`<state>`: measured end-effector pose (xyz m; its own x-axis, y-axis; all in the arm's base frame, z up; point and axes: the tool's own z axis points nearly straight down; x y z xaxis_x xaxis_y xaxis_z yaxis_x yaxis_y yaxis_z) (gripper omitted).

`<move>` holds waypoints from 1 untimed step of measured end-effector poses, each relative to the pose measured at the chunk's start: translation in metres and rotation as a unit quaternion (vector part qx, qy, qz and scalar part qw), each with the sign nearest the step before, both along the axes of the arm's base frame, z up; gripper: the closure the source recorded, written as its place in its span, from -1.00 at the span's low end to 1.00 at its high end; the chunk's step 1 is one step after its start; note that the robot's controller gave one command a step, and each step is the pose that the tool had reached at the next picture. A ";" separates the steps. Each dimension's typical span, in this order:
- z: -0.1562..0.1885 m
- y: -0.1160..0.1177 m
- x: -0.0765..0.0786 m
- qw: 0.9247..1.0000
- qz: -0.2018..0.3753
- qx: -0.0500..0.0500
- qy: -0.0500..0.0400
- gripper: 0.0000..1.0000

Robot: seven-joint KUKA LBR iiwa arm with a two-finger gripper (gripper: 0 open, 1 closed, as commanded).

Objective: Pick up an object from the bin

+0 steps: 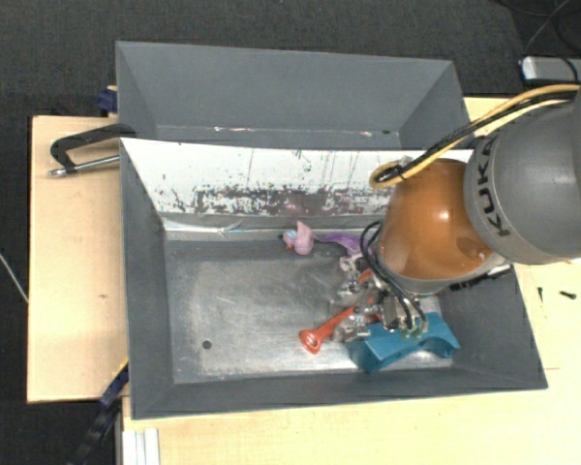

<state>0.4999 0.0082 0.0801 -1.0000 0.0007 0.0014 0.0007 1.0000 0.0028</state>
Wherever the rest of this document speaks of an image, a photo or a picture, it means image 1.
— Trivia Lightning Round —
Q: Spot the blue plastic block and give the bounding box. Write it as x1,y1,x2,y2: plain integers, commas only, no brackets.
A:
345,311,462,375

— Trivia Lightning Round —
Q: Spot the grey metal bin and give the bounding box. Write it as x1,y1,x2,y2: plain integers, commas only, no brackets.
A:
114,40,549,420

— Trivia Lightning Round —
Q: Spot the pale wood board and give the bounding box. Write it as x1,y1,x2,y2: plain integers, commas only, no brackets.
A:
26,114,130,404

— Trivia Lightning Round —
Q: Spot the pink toy animal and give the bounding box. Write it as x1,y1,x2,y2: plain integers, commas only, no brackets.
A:
281,219,317,257

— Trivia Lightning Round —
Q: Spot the purple cloth strip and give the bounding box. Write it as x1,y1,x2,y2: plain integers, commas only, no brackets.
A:
313,230,365,269

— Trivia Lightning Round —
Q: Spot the orange plastic tool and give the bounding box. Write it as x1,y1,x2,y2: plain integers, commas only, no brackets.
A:
298,268,375,356

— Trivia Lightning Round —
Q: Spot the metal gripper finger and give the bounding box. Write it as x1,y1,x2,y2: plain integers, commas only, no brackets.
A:
332,314,374,344
330,278,370,310

